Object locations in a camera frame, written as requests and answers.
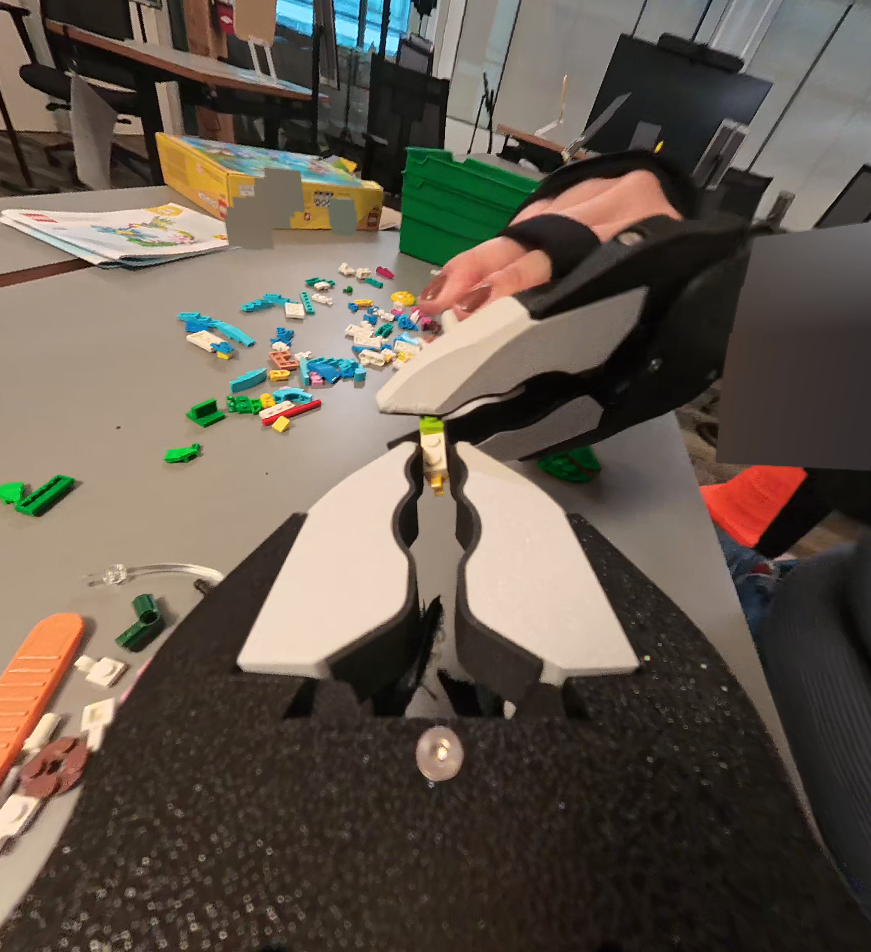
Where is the orange traffic cone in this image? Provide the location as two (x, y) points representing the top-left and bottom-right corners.
(699, 465), (808, 547)

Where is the person's right hand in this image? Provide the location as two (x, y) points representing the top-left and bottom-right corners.
(417, 171), (672, 323)

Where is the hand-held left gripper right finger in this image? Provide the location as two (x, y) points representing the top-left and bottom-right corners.
(454, 440), (642, 705)

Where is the green lego flower model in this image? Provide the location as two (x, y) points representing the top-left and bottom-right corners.
(535, 445), (603, 484)

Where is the black office chair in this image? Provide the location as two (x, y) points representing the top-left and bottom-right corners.
(17, 0), (120, 176)
(364, 52), (451, 196)

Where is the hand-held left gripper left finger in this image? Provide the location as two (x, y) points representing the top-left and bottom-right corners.
(236, 440), (445, 702)

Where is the dark green lego connector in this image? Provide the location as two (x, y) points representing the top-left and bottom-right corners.
(114, 593), (167, 653)

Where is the person's grey ribbed sweater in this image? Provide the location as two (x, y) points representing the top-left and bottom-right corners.
(758, 543), (871, 952)

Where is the yellow cardboard lego box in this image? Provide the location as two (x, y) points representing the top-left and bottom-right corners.
(154, 132), (386, 240)

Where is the stack of green plastic bins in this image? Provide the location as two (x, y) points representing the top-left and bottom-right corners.
(398, 146), (555, 266)

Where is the person's right forearm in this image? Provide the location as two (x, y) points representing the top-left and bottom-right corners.
(758, 465), (871, 559)

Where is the stack of instruction booklets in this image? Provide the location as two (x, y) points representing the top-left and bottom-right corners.
(0, 202), (232, 270)

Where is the clear lego tube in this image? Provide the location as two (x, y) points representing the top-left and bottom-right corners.
(84, 561), (226, 590)

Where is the large black screen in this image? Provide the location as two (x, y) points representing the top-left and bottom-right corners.
(584, 33), (774, 176)

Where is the brown round lego plate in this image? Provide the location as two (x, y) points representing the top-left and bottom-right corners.
(19, 736), (88, 800)

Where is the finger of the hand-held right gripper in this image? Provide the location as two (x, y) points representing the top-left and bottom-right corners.
(446, 393), (607, 464)
(374, 287), (649, 417)

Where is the white hanging sheet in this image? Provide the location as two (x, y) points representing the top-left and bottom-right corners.
(69, 70), (120, 190)

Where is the pile of loose lego pieces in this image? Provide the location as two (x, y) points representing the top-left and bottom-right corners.
(175, 260), (451, 436)

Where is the person's jeans leg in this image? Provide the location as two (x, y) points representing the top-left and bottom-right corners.
(718, 521), (786, 641)

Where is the orange brick separator tool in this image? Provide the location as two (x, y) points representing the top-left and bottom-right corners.
(0, 612), (85, 841)

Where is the cardboard sign on white stand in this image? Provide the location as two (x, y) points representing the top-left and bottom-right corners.
(233, 0), (282, 77)

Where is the white and yellow lego assembly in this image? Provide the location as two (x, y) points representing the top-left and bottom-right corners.
(420, 433), (451, 497)

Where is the green lego grille plate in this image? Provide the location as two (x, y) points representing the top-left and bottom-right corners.
(15, 474), (77, 518)

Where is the wooden office desk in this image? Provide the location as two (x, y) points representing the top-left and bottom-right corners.
(45, 18), (330, 187)

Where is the black monitor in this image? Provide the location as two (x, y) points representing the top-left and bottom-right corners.
(814, 164), (871, 228)

